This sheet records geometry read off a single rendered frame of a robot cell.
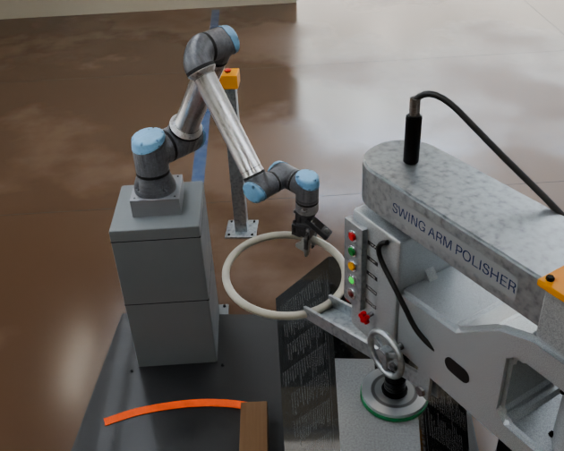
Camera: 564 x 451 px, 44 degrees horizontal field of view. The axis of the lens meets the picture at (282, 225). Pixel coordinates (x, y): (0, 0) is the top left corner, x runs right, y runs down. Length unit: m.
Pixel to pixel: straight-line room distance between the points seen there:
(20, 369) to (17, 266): 0.93
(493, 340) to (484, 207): 0.30
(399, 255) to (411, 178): 0.20
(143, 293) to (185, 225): 0.43
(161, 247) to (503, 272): 1.93
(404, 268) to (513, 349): 0.37
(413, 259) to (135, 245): 1.62
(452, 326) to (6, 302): 3.06
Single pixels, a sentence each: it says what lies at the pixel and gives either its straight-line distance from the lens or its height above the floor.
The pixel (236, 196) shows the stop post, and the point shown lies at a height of 0.28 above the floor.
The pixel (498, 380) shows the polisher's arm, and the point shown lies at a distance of 1.71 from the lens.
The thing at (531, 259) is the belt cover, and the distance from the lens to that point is 1.50.
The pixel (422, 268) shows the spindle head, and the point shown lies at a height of 1.40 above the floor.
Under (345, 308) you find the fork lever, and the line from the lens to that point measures 2.48.
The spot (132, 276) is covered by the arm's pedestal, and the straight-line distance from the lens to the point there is 3.26.
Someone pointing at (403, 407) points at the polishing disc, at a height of 0.83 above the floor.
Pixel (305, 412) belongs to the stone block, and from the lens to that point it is 2.43.
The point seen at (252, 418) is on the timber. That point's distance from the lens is 3.17.
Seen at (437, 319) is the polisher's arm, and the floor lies 1.36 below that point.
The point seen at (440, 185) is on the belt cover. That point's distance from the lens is 1.71.
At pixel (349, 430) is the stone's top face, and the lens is 2.25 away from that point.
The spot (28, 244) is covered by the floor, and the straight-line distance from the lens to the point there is 4.76.
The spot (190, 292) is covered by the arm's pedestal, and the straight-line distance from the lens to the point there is 3.29.
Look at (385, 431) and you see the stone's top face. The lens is 2.25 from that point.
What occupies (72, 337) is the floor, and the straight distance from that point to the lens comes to 3.94.
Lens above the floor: 2.54
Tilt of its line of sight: 34 degrees down
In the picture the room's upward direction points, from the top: 3 degrees counter-clockwise
